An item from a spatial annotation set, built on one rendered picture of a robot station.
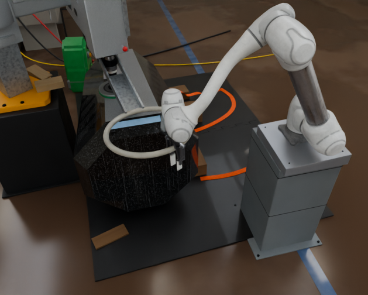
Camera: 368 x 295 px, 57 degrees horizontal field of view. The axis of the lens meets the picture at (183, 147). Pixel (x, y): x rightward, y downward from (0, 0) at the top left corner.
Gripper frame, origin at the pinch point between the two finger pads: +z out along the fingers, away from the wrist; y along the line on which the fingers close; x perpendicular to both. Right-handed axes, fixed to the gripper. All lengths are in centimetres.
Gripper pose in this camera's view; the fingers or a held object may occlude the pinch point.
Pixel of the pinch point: (176, 162)
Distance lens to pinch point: 176.3
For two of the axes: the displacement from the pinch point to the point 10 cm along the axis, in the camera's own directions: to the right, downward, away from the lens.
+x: -7.5, 4.1, -5.2
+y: -6.6, -4.3, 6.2
